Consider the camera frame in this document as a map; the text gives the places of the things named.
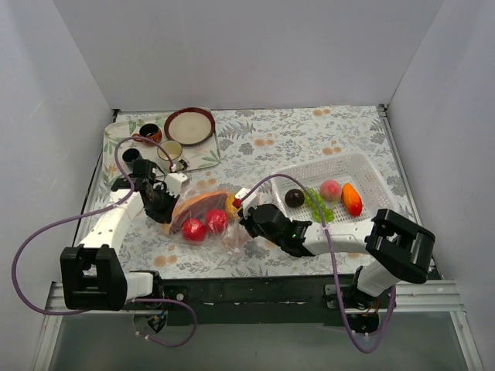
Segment dark purple fake eggplant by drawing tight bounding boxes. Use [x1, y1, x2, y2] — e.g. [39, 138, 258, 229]
[284, 189, 305, 209]

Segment pink fake peach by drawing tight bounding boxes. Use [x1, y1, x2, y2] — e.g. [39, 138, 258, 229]
[319, 179, 342, 203]

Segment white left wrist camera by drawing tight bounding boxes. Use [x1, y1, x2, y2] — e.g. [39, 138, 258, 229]
[165, 172, 189, 197]

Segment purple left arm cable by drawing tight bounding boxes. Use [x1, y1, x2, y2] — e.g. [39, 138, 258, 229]
[10, 135, 198, 347]

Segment yellow fake bell pepper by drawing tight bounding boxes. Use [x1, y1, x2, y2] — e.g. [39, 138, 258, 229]
[225, 193, 240, 221]

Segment orange red fake mango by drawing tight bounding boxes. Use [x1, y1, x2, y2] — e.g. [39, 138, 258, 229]
[341, 183, 363, 217]

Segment red rimmed cream plate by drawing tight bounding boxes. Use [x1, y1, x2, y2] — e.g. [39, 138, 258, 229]
[164, 107, 216, 146]

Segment brown orange teacup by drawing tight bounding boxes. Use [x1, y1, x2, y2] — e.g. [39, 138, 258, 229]
[132, 124, 162, 147]

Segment floral patterned tablecloth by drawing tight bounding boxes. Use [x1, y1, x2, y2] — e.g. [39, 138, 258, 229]
[75, 104, 421, 282]

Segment red fake tomato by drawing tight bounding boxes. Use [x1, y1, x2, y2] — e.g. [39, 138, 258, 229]
[205, 209, 229, 235]
[182, 219, 207, 243]

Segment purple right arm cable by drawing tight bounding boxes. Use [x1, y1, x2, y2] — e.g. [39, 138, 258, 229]
[239, 173, 398, 355]

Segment dark blue small cup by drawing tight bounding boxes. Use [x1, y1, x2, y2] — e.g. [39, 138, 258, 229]
[121, 148, 143, 171]

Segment white perforated plastic basket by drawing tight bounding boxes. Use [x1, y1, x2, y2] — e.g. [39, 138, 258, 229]
[271, 151, 398, 223]

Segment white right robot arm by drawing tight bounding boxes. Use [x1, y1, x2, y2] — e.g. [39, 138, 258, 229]
[239, 204, 435, 308]

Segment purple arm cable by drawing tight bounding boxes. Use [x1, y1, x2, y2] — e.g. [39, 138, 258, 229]
[10, 135, 198, 347]
[239, 173, 398, 355]

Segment cream enamel mug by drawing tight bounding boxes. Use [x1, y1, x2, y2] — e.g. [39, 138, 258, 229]
[156, 140, 189, 172]

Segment aluminium frame rail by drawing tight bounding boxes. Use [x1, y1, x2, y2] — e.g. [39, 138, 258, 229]
[44, 281, 465, 314]

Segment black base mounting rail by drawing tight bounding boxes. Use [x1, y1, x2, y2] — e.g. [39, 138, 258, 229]
[119, 274, 403, 328]

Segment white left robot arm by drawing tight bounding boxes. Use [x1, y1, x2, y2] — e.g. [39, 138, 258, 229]
[60, 160, 189, 311]

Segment floral serving tray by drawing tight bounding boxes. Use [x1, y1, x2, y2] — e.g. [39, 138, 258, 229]
[102, 107, 220, 184]

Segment clear zip top bag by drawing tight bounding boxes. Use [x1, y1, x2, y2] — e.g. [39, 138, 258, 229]
[159, 185, 250, 253]

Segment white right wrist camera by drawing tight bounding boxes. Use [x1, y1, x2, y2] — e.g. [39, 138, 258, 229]
[233, 188, 259, 209]

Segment green fake grapes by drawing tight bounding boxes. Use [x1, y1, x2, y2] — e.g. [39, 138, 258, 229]
[303, 189, 335, 223]

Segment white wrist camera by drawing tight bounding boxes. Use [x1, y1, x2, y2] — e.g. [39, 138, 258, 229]
[233, 188, 259, 209]
[165, 172, 189, 197]

